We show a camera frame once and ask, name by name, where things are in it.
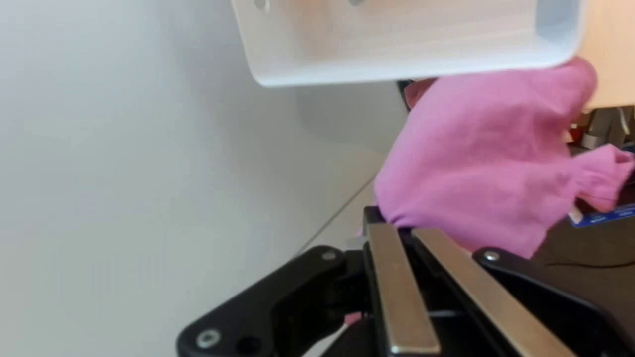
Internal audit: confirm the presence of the white plastic basket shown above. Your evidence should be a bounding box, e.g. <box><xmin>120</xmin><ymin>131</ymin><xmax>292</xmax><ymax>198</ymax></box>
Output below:
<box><xmin>229</xmin><ymin>0</ymin><xmax>592</xmax><ymax>89</ymax></box>

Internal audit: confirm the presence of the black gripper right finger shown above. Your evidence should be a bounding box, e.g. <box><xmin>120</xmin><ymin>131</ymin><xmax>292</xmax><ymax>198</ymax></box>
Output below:
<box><xmin>413</xmin><ymin>226</ymin><xmax>635</xmax><ymax>357</ymax></box>

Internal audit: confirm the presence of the pink cloth garment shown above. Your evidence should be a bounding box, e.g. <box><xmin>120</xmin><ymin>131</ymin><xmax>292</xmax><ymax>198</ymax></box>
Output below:
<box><xmin>374</xmin><ymin>57</ymin><xmax>635</xmax><ymax>262</ymax></box>

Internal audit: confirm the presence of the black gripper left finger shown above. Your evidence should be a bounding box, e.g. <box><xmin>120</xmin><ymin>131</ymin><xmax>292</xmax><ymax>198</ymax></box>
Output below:
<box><xmin>177</xmin><ymin>204</ymin><xmax>445</xmax><ymax>357</ymax></box>

